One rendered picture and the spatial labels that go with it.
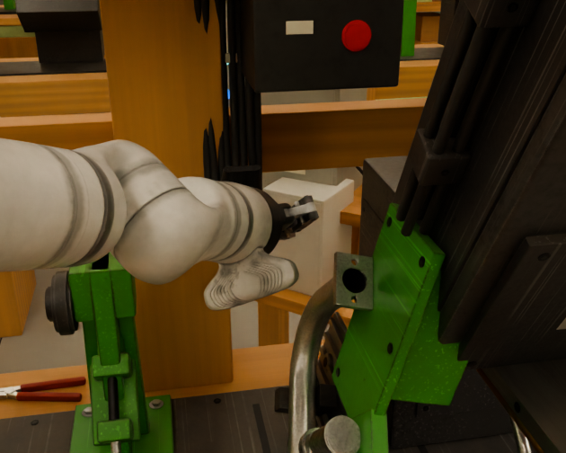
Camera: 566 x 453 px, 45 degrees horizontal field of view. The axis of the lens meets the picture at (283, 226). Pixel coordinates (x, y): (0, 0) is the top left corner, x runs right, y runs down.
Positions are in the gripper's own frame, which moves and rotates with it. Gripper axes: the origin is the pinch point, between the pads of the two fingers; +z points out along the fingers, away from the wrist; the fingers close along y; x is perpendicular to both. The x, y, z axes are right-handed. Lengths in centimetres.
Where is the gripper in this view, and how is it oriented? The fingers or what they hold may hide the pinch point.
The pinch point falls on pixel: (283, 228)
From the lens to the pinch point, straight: 78.0
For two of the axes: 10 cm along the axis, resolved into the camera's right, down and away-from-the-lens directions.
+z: 3.2, 0.4, 9.5
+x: 3.1, 9.4, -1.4
